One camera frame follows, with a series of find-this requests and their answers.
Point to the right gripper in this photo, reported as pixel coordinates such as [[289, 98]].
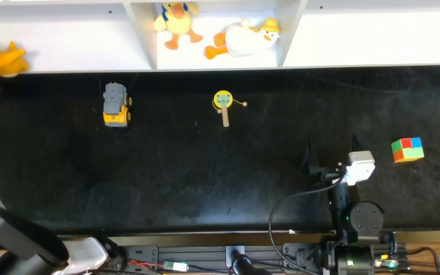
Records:
[[323, 175]]

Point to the grey and yellow toy truck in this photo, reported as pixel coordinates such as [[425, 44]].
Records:
[[115, 103]]

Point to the orange rubber toy figure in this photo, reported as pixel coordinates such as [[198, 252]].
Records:
[[4, 59]]

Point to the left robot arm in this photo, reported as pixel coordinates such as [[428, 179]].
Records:
[[17, 238]]

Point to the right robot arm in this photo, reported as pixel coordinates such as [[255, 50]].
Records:
[[365, 219]]

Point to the many-coloured puzzle cube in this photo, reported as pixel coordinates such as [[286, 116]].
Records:
[[407, 149]]

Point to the yellow rattle drum toy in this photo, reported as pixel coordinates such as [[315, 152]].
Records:
[[223, 100]]

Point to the white plush duck yellow hat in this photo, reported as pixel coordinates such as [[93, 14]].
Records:
[[246, 40]]

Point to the white shelf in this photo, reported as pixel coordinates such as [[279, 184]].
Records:
[[90, 46]]

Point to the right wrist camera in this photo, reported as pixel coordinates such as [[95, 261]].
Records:
[[360, 166]]

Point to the mounting rail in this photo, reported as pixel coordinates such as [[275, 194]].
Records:
[[204, 256]]

